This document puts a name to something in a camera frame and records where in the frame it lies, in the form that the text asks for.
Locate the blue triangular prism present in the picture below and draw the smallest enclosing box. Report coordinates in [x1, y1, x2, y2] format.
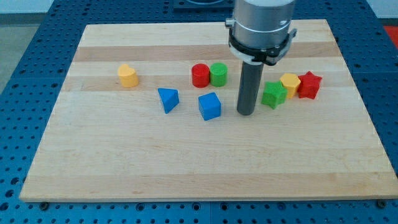
[157, 88, 180, 114]

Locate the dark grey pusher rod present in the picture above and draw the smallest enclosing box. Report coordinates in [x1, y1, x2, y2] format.
[236, 62, 264, 116]

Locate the green star block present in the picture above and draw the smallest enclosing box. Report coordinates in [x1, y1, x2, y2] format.
[261, 81, 287, 110]

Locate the red cylinder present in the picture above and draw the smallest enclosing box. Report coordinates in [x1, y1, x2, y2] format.
[191, 63, 210, 88]

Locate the red star block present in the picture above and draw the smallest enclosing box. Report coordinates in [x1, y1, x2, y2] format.
[298, 71, 323, 100]

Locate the blue cube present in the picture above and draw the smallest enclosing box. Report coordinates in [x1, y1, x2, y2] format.
[198, 92, 221, 121]

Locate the wooden board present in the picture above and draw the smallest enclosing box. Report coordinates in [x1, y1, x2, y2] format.
[19, 19, 397, 202]

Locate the green cylinder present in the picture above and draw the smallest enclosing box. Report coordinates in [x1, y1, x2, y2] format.
[210, 62, 228, 87]

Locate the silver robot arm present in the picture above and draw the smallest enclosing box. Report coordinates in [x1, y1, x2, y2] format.
[225, 0, 297, 66]

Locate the yellow heart block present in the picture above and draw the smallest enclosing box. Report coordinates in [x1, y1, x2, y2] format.
[118, 64, 139, 88]

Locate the yellow hexagon block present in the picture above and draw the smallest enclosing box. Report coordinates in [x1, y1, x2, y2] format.
[279, 73, 301, 99]

